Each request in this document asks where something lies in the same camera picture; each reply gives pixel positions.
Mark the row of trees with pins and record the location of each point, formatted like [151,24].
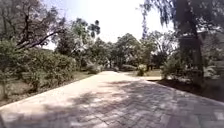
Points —
[128,48]

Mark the large drooping tree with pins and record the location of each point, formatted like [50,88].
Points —
[190,36]

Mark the grass ground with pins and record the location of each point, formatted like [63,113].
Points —
[154,73]
[16,89]

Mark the large tree with bare branches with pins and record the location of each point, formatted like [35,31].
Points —
[28,23]

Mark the grey-red brick paved path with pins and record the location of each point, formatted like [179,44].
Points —
[113,100]

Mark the pale green bush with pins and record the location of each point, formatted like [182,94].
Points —
[94,68]

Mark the low dark green hedge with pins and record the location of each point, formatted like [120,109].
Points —
[129,67]

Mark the tall dark-trunked tree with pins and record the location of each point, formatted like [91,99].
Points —
[75,36]

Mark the small yellow-green bush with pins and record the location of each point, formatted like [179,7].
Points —
[142,70]

